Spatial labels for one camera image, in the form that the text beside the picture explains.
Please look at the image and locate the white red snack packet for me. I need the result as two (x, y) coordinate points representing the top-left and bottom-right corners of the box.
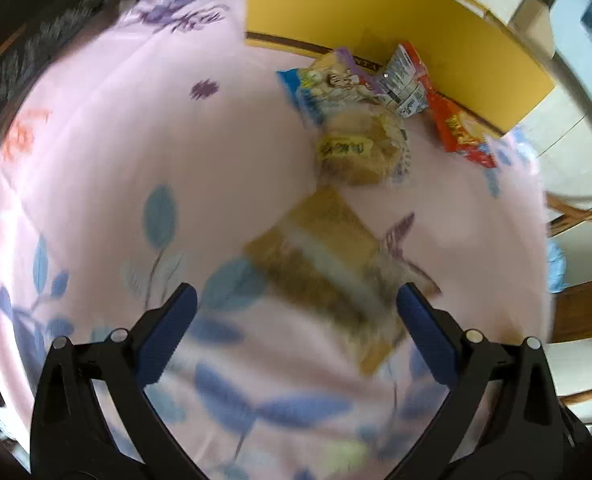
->
(376, 42), (429, 118)

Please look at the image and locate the wooden armchair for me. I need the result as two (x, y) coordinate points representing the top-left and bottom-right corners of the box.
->
(546, 192), (592, 411)

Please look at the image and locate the purple blue snack packet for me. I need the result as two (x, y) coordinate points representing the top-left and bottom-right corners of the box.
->
(276, 47), (387, 121)

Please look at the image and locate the blue cloth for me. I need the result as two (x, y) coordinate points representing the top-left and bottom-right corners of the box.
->
(546, 240), (569, 293)

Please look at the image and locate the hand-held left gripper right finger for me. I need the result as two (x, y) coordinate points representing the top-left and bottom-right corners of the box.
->
(391, 282), (567, 480)

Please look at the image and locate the orange red snack packet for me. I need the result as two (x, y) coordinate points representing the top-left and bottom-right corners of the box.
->
(423, 75), (504, 168)

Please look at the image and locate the pink floral blanket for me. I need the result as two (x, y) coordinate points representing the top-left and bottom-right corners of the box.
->
(0, 0), (557, 480)

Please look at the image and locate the dark carved furniture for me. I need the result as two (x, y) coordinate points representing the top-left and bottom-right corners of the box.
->
(0, 0), (242, 146)

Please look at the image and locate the cardboard box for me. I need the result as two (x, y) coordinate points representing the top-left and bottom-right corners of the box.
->
(508, 0), (557, 58)

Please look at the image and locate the brown peanut packet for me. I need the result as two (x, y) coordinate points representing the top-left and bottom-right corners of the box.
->
(243, 185), (442, 376)

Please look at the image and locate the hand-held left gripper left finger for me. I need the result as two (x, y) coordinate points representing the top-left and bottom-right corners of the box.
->
(30, 282), (199, 480)

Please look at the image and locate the yellow flat box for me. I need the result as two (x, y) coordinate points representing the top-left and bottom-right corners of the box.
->
(244, 0), (557, 136)

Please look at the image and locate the yellow bread packet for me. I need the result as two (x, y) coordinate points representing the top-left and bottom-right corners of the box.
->
(316, 107), (412, 186)

